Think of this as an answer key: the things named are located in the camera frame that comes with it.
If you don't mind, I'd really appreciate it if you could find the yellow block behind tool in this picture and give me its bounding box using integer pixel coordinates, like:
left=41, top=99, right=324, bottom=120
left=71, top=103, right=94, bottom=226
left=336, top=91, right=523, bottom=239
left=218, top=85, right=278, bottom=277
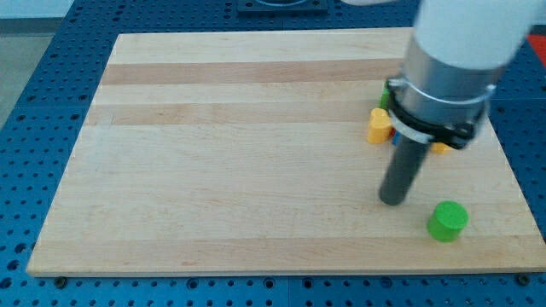
left=430, top=142, right=452, bottom=154

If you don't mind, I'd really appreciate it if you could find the green cylinder block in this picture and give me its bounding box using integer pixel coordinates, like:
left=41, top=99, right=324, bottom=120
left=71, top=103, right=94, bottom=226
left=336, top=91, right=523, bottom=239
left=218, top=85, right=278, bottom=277
left=427, top=200, right=469, bottom=242

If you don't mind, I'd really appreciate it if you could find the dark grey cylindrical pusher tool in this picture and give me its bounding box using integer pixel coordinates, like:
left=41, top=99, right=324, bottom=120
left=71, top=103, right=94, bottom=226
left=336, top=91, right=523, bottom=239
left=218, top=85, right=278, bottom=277
left=379, top=136, right=430, bottom=206

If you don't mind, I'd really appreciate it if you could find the light wooden board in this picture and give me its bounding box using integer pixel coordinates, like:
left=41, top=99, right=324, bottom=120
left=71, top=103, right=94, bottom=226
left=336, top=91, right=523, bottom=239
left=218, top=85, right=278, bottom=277
left=26, top=28, right=545, bottom=277

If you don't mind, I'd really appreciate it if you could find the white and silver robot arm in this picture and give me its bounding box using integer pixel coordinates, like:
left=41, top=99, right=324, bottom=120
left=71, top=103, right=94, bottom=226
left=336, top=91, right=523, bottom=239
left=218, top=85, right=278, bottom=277
left=387, top=0, right=545, bottom=149

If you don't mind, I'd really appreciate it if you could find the yellow heart block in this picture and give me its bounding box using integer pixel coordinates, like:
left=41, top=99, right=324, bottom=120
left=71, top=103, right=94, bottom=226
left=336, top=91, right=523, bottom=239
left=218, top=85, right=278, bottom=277
left=367, top=107, right=392, bottom=144

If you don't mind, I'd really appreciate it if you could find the blue block behind tool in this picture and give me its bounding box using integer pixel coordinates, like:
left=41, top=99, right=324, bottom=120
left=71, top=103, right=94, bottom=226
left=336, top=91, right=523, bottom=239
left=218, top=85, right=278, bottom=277
left=392, top=130, right=401, bottom=146

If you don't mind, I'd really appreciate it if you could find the green block behind arm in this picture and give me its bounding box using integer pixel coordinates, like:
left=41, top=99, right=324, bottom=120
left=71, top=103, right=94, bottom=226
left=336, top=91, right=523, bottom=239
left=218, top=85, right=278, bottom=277
left=379, top=82, right=391, bottom=111

